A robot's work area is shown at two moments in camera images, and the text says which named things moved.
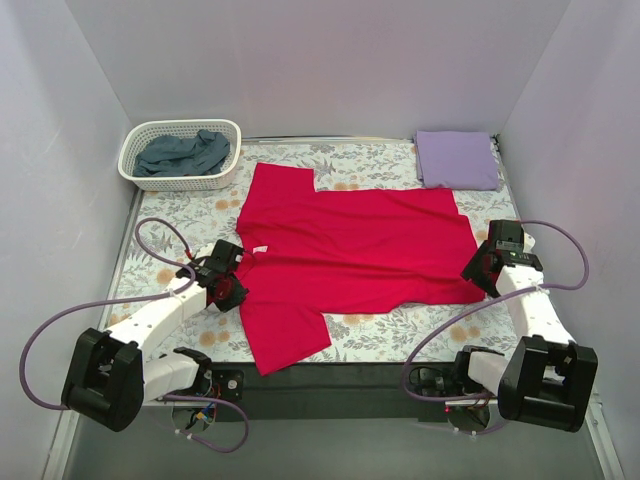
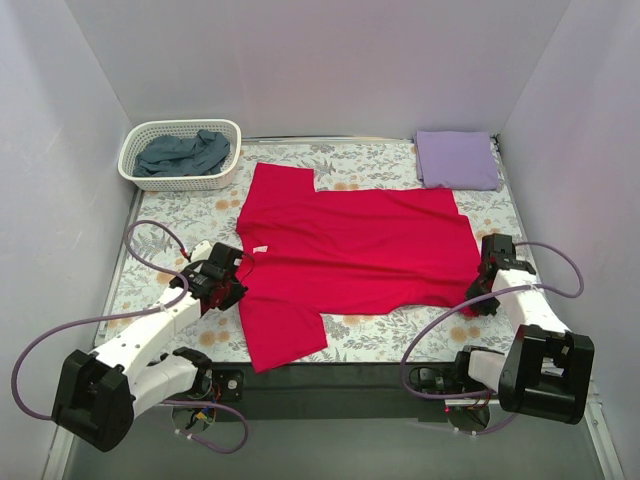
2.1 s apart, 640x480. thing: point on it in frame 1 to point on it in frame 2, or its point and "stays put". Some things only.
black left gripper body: x=236 y=289 stays put
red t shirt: x=308 y=254 stays put
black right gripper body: x=476 y=270 to x=482 y=293
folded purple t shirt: x=459 y=160 stays put
